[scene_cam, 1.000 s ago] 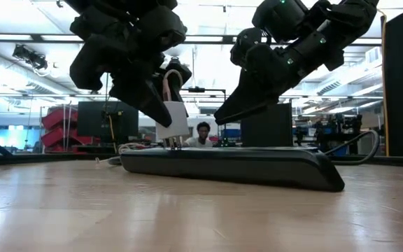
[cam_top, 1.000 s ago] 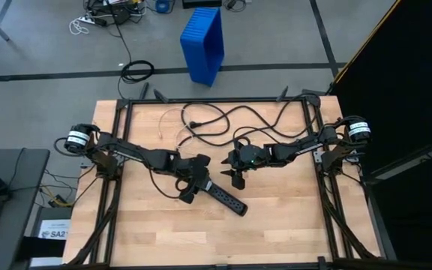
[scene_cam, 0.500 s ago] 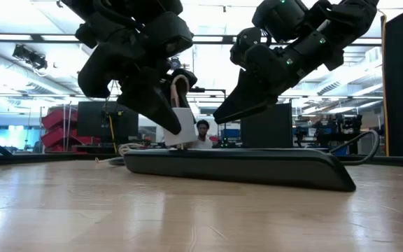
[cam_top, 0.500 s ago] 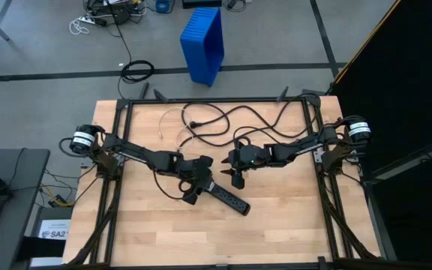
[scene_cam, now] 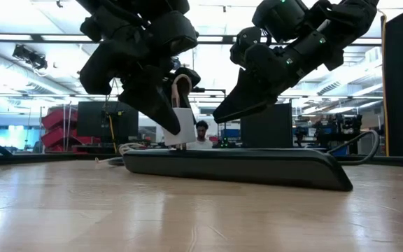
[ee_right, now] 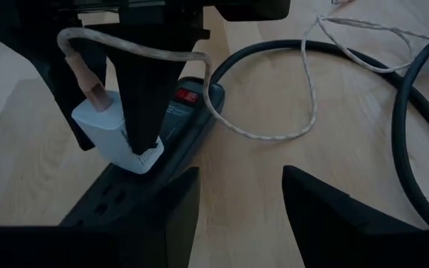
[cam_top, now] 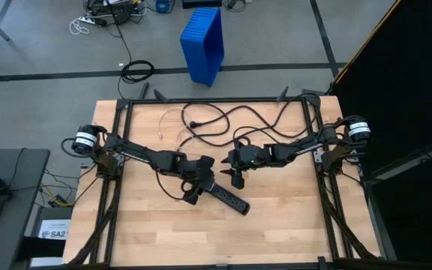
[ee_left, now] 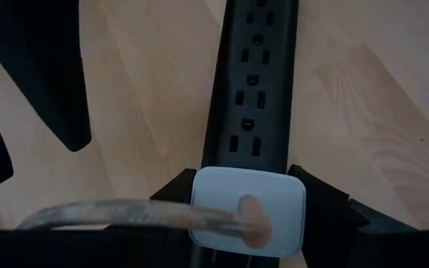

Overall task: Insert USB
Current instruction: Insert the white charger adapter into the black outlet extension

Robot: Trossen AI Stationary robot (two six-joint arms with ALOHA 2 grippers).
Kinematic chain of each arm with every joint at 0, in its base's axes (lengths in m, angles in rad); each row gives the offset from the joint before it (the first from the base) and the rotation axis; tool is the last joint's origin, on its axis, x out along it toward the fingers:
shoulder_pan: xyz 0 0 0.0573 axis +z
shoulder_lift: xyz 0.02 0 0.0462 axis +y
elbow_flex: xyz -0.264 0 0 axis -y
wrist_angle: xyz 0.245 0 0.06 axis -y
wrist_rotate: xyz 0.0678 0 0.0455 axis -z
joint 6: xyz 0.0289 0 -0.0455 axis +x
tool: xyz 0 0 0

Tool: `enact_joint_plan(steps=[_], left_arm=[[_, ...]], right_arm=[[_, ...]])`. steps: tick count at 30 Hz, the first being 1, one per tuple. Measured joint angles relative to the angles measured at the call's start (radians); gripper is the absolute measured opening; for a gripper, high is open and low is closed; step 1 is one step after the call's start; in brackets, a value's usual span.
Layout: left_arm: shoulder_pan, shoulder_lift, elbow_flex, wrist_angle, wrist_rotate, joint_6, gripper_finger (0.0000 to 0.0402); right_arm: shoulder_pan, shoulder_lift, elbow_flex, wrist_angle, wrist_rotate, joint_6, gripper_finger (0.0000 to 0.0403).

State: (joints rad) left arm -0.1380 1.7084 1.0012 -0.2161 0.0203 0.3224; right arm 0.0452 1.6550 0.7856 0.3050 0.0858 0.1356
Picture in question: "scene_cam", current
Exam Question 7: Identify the black power strip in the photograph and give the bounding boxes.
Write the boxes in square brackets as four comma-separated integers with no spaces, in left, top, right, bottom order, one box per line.
[121,148,355,193]

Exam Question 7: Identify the black mounted camera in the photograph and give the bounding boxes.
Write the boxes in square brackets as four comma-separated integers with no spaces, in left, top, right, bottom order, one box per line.
[11,43,49,71]

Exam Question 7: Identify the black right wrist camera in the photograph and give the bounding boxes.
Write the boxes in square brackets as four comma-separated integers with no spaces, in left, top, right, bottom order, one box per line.
[252,0,310,43]

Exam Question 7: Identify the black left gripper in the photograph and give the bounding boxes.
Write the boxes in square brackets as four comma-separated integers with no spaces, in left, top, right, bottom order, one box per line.
[78,33,202,137]

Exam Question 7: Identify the tall black screen panel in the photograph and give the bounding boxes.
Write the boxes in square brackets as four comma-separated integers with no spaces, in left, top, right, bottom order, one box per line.
[240,102,294,149]

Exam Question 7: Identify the blue board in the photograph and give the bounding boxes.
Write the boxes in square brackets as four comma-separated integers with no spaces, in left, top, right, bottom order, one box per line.
[0,125,42,152]

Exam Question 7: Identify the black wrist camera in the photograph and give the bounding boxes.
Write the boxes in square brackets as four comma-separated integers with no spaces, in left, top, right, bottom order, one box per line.
[252,0,310,43]
[144,10,199,57]

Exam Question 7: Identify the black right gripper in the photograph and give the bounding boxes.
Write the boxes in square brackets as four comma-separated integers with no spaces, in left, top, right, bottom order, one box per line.
[212,26,345,124]

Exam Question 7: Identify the red plastic bin stack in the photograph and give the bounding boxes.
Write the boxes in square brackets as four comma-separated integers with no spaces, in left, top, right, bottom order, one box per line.
[41,106,101,154]

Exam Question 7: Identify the white USB cable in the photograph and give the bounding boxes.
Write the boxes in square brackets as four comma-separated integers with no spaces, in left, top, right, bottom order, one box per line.
[94,73,193,165]

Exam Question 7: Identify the blue storage box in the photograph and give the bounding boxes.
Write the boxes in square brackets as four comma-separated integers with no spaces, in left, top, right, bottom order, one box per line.
[221,127,241,139]

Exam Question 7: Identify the black robot workstation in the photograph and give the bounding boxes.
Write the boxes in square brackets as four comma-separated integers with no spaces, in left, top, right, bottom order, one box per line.
[292,112,364,150]

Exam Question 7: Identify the wide black screen panel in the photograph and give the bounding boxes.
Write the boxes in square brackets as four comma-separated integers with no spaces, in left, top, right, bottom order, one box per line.
[76,100,140,145]

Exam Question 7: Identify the person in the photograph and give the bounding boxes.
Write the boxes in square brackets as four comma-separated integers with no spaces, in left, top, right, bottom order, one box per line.
[186,119,215,151]

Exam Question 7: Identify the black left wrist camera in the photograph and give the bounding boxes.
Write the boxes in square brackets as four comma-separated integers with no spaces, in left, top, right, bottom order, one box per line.
[144,10,199,57]

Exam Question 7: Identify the white card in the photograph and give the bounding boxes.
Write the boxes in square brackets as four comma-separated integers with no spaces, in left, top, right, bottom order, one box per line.
[162,106,198,147]

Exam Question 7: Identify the yellow cable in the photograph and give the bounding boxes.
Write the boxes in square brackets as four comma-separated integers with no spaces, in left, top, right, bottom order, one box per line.
[107,111,119,154]

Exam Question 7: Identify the thin black stand frame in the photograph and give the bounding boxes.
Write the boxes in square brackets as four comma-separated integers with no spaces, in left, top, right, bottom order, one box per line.
[191,87,228,148]

